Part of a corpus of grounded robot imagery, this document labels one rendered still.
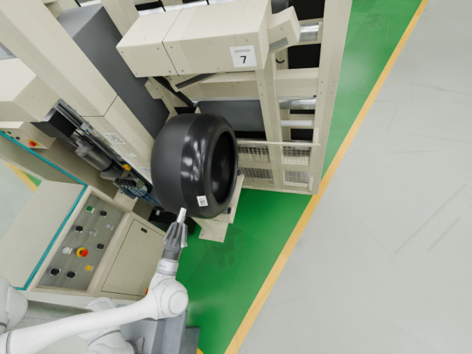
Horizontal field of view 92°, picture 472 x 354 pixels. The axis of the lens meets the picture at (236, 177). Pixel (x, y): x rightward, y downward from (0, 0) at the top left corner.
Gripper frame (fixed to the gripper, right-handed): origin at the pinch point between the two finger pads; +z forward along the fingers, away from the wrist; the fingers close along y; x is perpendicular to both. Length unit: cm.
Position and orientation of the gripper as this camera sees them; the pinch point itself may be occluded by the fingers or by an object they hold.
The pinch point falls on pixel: (182, 215)
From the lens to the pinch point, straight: 114.1
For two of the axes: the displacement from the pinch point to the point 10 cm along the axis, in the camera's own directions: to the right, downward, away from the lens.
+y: -9.5, -0.9, 3.0
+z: 1.9, -9.2, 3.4
